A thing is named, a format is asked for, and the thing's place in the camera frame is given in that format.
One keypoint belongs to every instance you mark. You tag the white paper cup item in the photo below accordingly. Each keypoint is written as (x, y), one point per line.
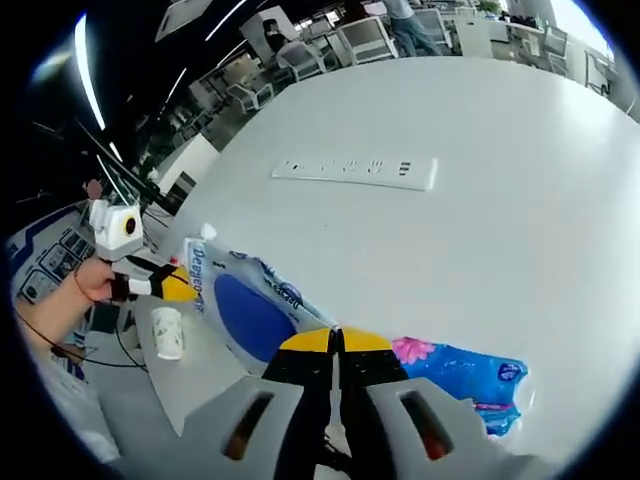
(167, 332)

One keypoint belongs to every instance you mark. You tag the green potted plant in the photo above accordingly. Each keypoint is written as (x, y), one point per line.
(487, 6)

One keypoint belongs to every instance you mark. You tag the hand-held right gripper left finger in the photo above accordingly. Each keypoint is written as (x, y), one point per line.
(300, 400)

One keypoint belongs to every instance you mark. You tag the black tripod stand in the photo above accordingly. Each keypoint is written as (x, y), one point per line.
(160, 200)

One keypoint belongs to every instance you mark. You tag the white power strip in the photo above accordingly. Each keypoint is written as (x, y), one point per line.
(350, 172)

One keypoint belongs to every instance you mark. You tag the white table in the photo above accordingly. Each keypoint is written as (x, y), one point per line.
(450, 250)

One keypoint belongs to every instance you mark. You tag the person's left hand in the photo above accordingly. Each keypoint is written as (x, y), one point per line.
(97, 280)

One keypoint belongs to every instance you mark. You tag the group of white office chairs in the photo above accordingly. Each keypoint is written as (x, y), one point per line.
(370, 40)

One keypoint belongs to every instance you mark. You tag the large bright window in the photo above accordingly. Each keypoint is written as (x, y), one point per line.
(585, 20)

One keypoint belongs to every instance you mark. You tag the blue framed wall poster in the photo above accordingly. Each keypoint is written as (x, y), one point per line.
(45, 260)

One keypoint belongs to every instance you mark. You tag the white cabinet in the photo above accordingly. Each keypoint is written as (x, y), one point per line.
(475, 40)

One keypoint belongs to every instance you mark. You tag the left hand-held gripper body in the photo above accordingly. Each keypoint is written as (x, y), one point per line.
(117, 230)

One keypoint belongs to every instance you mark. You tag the blue tissue packet item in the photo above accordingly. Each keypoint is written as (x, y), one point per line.
(450, 365)

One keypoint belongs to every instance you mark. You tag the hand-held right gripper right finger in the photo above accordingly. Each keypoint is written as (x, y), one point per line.
(370, 400)

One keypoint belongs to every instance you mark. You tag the grey mesh office chair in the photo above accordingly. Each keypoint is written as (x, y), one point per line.
(556, 47)

